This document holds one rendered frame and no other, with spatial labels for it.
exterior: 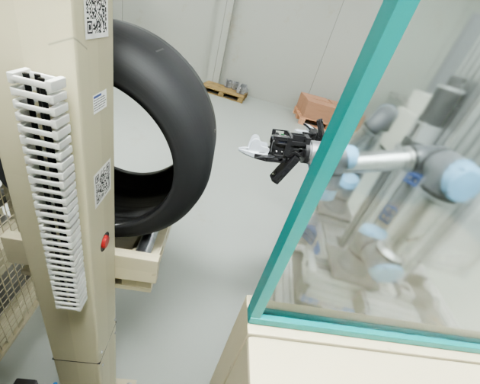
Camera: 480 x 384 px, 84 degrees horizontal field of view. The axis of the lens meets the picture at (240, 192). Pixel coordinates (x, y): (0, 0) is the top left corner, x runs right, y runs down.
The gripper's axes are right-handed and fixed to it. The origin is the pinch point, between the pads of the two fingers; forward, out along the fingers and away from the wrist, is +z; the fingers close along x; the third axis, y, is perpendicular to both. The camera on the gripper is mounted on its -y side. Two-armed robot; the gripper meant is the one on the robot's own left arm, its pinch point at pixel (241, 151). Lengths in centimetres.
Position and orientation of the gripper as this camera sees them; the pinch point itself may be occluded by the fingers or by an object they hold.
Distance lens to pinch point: 83.1
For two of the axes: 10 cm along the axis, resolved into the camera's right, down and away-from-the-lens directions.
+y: 1.2, -8.4, -5.2
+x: 0.2, 5.3, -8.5
